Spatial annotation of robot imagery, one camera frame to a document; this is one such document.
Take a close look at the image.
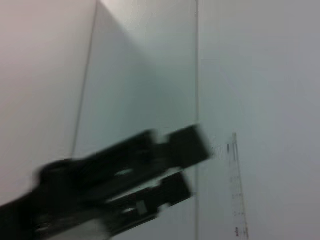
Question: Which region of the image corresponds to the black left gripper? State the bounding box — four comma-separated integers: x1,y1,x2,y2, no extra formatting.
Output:
0,154,114,240

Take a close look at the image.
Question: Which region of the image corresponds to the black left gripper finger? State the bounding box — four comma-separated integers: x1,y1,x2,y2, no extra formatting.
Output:
104,172,194,238
81,124,215,186

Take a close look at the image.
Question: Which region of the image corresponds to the transparent plastic ruler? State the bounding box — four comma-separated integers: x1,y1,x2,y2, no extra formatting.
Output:
226,132,251,240

